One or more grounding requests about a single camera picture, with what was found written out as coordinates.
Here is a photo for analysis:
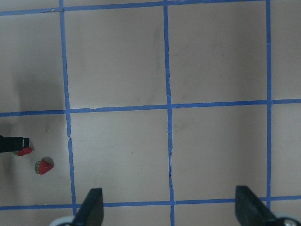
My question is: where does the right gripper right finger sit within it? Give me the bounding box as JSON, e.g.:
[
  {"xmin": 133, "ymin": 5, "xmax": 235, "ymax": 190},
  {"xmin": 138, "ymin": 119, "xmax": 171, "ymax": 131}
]
[{"xmin": 235, "ymin": 186, "xmax": 282, "ymax": 226}]

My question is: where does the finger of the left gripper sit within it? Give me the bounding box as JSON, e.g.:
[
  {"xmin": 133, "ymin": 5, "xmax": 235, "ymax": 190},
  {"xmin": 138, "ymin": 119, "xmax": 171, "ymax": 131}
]
[{"xmin": 0, "ymin": 136, "xmax": 30, "ymax": 153}]

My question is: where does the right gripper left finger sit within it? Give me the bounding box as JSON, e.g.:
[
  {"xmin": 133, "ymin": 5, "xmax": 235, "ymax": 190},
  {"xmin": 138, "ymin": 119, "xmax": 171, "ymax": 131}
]
[{"xmin": 72, "ymin": 188, "xmax": 104, "ymax": 226}]

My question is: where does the red strawberry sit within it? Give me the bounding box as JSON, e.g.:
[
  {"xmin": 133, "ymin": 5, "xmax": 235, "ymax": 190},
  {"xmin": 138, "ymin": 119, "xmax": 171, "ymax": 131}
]
[
  {"xmin": 13, "ymin": 147, "xmax": 32, "ymax": 156},
  {"xmin": 35, "ymin": 159, "xmax": 54, "ymax": 175}
]

